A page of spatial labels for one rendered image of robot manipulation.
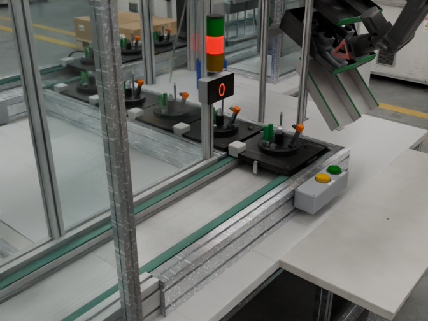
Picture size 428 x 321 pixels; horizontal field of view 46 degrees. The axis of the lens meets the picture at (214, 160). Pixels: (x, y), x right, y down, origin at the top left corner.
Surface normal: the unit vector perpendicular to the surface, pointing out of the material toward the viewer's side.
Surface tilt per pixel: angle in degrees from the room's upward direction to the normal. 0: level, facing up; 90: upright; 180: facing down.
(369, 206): 0
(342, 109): 45
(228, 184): 0
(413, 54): 90
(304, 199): 90
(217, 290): 0
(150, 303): 90
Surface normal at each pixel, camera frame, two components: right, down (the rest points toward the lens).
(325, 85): 0.46, -0.40
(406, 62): -0.64, 0.34
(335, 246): 0.00, -0.90
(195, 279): 0.77, 0.29
